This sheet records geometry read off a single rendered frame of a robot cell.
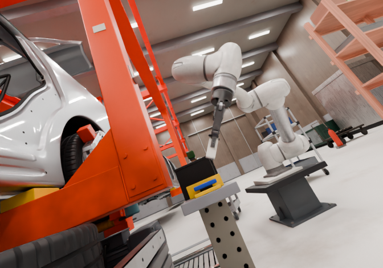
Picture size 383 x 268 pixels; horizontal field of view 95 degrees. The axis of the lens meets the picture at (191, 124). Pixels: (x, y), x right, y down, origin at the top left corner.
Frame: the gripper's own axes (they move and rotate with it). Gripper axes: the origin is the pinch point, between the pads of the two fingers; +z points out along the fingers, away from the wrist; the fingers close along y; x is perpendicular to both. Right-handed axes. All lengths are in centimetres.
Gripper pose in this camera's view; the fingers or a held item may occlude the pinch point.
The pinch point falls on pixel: (212, 147)
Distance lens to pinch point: 58.3
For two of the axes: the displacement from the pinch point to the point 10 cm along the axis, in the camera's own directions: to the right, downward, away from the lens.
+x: -9.7, -2.0, 1.2
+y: 0.5, 3.3, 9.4
